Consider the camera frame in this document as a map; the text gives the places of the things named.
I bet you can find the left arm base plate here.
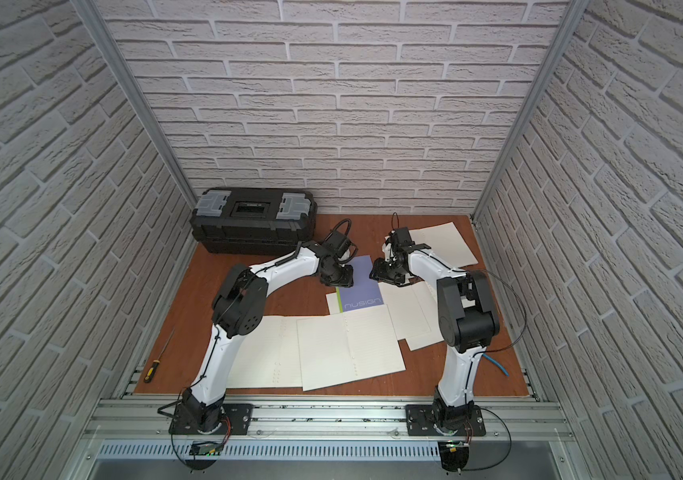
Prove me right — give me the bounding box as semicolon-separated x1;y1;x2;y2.
169;403;255;435

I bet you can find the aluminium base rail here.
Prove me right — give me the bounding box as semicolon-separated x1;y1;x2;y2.
77;395;575;463

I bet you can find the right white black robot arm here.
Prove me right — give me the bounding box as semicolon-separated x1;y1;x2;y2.
369;241;499;431

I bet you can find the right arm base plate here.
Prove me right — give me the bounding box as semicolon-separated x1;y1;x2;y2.
405;403;487;438

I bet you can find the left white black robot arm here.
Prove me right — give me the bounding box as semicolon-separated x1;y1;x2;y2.
177;232;357;433

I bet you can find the black plastic toolbox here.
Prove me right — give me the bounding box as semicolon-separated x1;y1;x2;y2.
191;188;318;256

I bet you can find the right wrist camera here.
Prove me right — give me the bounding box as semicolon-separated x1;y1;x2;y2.
389;227;415;249

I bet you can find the purple cover notebook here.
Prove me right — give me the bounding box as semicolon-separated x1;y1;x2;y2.
327;256;383;314

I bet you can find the yellow black screwdriver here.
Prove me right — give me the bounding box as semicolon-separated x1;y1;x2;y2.
143;329;176;384

